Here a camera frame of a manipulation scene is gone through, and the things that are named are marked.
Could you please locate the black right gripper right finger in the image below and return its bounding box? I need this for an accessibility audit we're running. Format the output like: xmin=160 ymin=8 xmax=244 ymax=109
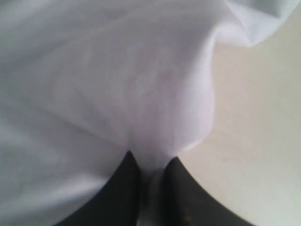
xmin=162 ymin=157 xmax=252 ymax=226

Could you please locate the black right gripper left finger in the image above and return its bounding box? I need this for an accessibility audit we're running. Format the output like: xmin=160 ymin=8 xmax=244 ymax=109
xmin=57 ymin=151 xmax=141 ymax=226

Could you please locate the white t-shirt red logo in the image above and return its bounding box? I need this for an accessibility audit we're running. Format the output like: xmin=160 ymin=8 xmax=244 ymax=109
xmin=0 ymin=0 xmax=301 ymax=226

